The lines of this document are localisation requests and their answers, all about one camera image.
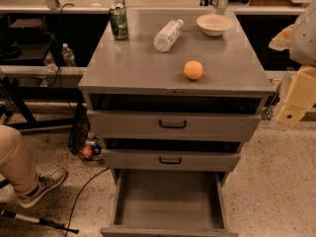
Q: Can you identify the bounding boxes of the grey middle drawer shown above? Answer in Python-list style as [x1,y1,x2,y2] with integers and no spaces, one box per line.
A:
[102,149,240,172]

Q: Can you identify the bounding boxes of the white bowl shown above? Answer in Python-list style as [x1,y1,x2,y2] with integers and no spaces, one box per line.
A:
[197,14,233,37]

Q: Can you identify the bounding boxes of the small water bottle on shelf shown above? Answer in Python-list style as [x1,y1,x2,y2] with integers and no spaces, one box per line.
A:
[61,43,76,67]

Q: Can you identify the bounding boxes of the clear plastic water bottle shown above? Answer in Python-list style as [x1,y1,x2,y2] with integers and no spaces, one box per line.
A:
[154,19,184,52]

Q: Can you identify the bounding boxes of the grey bottom drawer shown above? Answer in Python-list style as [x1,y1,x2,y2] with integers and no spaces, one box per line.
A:
[101,170,239,237]

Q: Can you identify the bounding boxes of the grey drawer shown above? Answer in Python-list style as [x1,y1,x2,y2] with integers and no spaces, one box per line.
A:
[88,111,261,142]
[101,170,239,237]
[102,149,240,172]

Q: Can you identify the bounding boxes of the green soda can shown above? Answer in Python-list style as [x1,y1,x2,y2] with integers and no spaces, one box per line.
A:
[110,3,128,40]

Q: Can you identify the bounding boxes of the red apple on floor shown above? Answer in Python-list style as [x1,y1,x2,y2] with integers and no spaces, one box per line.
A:
[81,146,94,159]

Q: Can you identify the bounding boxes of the grey top drawer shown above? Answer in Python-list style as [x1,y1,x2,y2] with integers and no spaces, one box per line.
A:
[88,111,261,142]

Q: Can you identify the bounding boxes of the grey drawer cabinet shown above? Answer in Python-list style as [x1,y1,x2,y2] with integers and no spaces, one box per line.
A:
[78,7,276,237]

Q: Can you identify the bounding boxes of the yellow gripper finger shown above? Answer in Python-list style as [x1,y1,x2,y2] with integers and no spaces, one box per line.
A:
[276,65,316,126]
[269,25,293,51]

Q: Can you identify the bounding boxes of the grey sneaker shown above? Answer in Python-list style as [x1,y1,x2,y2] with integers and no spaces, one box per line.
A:
[19,168,67,208]

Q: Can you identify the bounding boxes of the person leg beige trousers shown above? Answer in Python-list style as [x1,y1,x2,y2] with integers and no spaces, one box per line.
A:
[0,125,39,197]

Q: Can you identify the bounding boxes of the black and white rod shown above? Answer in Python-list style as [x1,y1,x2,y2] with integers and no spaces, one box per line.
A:
[0,209,79,234]

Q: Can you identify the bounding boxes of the orange fruit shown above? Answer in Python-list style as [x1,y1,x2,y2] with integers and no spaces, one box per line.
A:
[184,61,203,80]

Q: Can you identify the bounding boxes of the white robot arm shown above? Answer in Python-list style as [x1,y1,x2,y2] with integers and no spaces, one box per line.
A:
[269,1,316,126]

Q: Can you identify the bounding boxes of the black wire basket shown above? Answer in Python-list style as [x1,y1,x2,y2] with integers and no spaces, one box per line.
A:
[68,106,91,155]

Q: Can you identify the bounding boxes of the black floor cable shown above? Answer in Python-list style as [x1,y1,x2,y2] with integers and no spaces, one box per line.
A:
[63,167,111,237]

